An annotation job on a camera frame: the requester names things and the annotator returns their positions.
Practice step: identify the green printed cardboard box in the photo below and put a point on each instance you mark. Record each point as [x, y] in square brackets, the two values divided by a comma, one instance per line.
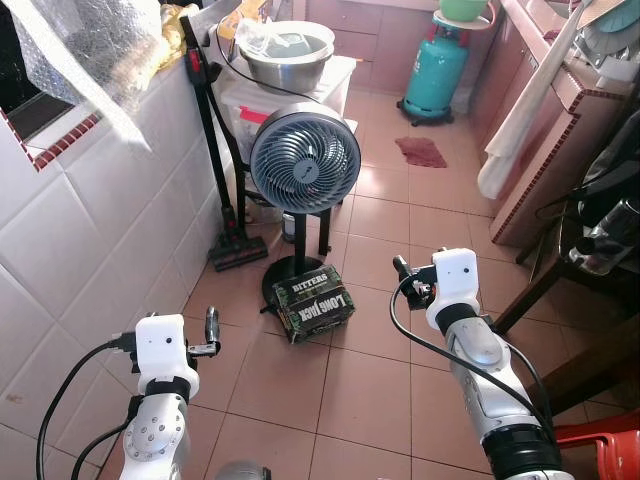
[313, 303]

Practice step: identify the red floor rag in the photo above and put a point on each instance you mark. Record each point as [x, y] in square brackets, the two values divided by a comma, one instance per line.
[421, 152]

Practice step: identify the clear bubble wrap sheet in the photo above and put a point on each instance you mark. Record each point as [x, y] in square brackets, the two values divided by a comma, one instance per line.
[80, 50]

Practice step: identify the yellow cloth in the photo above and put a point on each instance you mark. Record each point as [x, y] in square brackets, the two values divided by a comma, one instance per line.
[178, 30]

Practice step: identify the red plastic stool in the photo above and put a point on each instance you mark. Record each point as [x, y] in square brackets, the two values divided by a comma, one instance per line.
[600, 445]

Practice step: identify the grey standing fan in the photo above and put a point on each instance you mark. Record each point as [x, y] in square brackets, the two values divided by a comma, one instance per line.
[305, 160]

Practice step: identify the grey robot left leg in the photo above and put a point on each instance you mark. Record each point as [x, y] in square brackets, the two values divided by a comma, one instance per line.
[240, 472]

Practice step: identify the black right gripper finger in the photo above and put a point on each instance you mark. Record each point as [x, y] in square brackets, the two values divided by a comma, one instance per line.
[401, 268]

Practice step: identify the black bag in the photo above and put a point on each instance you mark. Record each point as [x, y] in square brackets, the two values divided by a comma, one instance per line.
[612, 200]

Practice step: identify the teal plate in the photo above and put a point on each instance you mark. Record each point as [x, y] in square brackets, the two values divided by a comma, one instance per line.
[612, 15]

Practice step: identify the white rolled sheet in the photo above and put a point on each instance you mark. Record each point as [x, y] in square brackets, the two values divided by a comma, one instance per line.
[530, 100]

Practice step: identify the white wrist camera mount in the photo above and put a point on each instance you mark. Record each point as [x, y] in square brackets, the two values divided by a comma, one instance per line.
[160, 350]
[455, 285]

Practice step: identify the dark wooden table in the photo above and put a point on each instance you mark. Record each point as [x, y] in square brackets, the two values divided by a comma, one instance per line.
[590, 365]

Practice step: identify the white plastic cabinet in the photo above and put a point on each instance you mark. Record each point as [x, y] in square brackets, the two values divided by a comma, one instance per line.
[330, 90]

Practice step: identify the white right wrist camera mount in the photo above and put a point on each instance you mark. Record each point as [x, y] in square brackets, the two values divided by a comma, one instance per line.
[455, 285]

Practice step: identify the teal gas cylinder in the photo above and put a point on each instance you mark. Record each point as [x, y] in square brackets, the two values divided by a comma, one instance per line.
[435, 70]

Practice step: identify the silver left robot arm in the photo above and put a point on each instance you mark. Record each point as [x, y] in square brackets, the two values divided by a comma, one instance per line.
[155, 435]

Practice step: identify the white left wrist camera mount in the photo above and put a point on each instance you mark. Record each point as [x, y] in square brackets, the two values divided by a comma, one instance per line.
[160, 350]

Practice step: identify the large steel basin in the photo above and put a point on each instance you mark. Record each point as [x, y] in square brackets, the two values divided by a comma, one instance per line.
[288, 60]

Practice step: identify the green plastic basin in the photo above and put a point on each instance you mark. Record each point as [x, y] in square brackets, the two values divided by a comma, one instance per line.
[463, 8]

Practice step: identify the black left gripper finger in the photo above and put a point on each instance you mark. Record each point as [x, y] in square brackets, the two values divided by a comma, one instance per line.
[212, 325]

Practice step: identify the black red stick vacuum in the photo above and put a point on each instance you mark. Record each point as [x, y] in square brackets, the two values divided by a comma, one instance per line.
[212, 140]

